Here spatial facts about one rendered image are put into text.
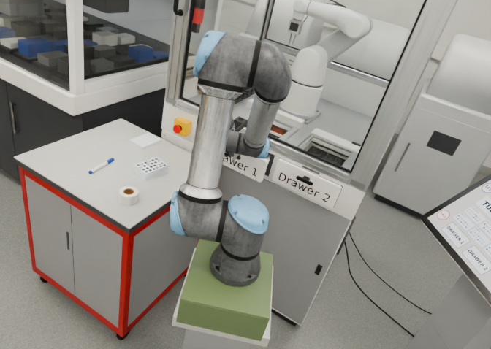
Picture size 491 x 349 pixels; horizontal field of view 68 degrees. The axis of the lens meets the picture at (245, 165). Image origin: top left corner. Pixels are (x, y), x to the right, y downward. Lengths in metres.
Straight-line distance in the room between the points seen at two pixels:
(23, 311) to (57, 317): 0.16
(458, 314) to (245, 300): 0.81
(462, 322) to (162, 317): 1.33
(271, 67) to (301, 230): 0.98
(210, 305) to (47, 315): 1.20
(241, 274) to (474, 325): 0.82
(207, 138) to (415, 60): 0.76
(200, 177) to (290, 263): 1.01
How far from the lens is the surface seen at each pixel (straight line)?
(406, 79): 1.36
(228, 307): 1.03
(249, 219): 0.94
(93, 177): 1.58
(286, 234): 1.75
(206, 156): 0.92
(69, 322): 2.05
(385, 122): 1.40
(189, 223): 0.96
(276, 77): 0.90
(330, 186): 1.52
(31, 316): 2.10
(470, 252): 1.38
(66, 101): 1.94
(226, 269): 1.05
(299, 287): 1.91
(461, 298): 1.53
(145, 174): 1.54
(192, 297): 1.03
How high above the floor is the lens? 1.67
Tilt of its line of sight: 31 degrees down
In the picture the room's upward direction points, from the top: 14 degrees clockwise
